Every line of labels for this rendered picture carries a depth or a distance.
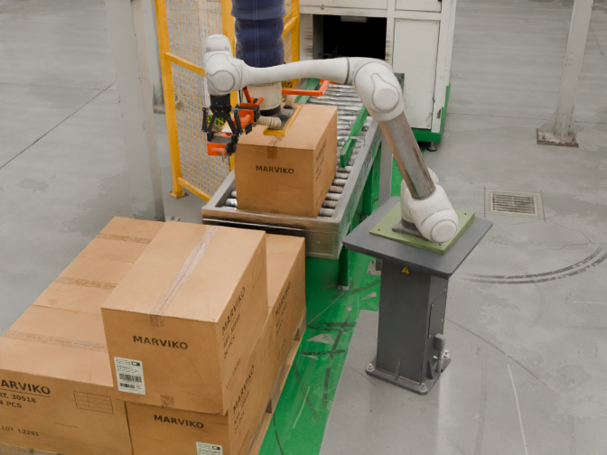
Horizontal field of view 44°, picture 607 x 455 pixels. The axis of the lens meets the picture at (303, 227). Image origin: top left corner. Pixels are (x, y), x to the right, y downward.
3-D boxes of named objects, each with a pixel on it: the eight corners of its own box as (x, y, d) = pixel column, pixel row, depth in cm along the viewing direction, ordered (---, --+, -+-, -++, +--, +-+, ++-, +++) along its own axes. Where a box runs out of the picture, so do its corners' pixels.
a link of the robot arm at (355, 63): (344, 49, 283) (353, 60, 271) (390, 53, 286) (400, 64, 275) (339, 83, 289) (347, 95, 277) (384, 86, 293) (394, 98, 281)
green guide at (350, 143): (378, 80, 567) (379, 69, 562) (393, 81, 565) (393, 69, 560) (339, 167, 431) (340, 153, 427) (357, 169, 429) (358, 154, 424)
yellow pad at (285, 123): (280, 107, 357) (280, 97, 355) (301, 109, 356) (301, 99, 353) (262, 135, 328) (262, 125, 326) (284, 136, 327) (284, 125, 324)
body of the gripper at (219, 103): (234, 90, 279) (235, 114, 283) (211, 88, 281) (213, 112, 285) (228, 97, 272) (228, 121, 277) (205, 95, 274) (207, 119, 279)
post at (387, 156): (376, 265, 443) (384, 104, 394) (387, 266, 442) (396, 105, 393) (374, 272, 437) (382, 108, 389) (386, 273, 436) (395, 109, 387)
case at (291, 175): (267, 167, 434) (266, 100, 414) (336, 173, 426) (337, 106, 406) (237, 216, 383) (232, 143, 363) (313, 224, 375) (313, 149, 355)
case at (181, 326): (176, 303, 316) (167, 220, 297) (268, 315, 308) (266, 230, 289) (115, 400, 265) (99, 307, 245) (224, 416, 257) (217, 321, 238)
